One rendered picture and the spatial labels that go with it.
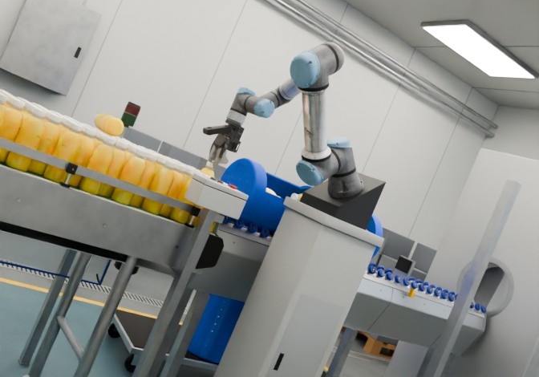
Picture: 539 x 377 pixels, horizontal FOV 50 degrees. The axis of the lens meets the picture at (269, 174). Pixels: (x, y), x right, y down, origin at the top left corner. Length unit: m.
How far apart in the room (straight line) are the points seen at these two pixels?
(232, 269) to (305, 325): 0.42
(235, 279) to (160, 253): 0.49
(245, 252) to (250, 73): 3.99
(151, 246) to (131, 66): 3.84
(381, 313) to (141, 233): 1.57
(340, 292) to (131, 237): 0.85
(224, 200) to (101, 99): 3.80
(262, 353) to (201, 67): 4.17
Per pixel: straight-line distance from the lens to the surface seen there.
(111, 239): 2.11
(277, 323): 2.29
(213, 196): 2.09
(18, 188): 1.97
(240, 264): 2.51
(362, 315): 3.17
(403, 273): 3.41
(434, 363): 3.38
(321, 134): 2.16
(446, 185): 8.23
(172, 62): 5.97
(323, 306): 2.35
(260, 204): 2.45
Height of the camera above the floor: 1.19
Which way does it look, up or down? level
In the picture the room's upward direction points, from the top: 23 degrees clockwise
